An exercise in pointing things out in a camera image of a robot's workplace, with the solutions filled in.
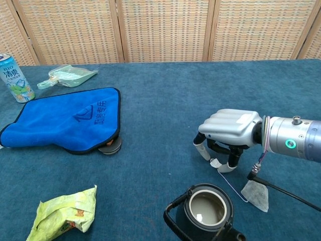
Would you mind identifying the tea bag with string tag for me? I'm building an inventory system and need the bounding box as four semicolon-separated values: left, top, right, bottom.
210;157;269;213

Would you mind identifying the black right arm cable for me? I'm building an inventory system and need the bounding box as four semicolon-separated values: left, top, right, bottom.
247;162;321;211

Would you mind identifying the light blue drink can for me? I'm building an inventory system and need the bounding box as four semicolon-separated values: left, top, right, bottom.
0;53;36;103

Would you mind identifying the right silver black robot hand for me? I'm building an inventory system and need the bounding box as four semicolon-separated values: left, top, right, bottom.
192;108;263;173

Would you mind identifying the round black disc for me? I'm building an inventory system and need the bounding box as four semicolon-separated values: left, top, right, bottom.
97;137;123;156

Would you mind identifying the blue microfiber cloth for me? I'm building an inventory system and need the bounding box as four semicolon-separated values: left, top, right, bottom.
0;87;121;155

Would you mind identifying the teal carpet table mat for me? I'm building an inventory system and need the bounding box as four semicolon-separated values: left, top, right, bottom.
0;59;321;241

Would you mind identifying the woven wooden folding screen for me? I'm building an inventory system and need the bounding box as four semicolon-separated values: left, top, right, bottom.
0;0;321;66

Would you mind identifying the black pot with liquid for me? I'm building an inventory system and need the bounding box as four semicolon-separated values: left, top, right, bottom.
163;183;248;241

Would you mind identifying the yellow-green snack packet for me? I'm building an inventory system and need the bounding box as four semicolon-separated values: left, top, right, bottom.
26;185;98;241

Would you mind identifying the pale green mini dustpan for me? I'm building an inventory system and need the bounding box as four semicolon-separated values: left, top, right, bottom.
37;64;99;90

